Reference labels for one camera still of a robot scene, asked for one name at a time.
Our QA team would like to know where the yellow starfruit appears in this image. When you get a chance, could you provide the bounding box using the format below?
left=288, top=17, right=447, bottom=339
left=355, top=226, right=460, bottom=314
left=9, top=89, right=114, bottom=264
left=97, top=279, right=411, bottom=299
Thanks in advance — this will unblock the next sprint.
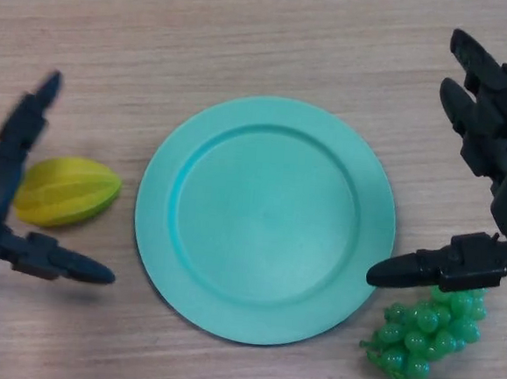
left=11, top=151, right=125, bottom=235

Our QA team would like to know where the green round plate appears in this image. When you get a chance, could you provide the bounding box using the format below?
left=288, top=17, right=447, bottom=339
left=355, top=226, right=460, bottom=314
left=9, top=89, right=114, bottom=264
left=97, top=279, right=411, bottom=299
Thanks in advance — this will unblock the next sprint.
left=125, top=86, right=405, bottom=355

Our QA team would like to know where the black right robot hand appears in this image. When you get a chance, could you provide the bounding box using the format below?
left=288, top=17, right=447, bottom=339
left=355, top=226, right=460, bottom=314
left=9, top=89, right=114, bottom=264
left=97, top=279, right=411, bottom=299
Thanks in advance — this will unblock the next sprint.
left=364, top=23, right=507, bottom=298

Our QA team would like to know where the green grape bunch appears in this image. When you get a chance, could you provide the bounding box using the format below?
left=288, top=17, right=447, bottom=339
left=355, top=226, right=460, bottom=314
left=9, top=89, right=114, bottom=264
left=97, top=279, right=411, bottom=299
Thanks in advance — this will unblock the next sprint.
left=356, top=281, right=490, bottom=379

